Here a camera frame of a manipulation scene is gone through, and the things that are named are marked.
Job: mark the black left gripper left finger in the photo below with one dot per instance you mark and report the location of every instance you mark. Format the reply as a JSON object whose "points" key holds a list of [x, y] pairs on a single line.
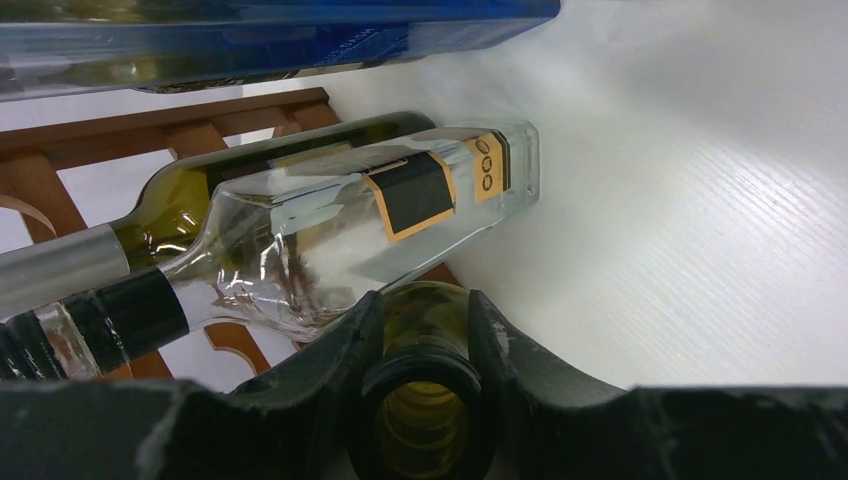
{"points": [[290, 422]]}

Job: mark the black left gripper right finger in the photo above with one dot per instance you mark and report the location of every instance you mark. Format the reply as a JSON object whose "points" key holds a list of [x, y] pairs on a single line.
{"points": [[555, 421]]}

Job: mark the green wine bottle brown label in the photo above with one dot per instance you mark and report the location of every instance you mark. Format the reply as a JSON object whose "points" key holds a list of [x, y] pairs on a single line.
{"points": [[420, 411]]}

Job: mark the brown wooden wine rack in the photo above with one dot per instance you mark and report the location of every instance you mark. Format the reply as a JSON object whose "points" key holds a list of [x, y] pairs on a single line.
{"points": [[99, 152]]}

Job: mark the clear square bottle black cap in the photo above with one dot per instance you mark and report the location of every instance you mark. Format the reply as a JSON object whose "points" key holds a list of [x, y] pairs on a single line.
{"points": [[292, 249]]}

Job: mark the green wine bottle left rear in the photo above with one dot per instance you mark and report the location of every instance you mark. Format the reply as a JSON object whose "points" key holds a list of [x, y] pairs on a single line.
{"points": [[169, 213]]}

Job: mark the blue square glass bottle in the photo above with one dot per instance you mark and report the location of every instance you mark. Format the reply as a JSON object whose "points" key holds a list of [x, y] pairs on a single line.
{"points": [[53, 48]]}

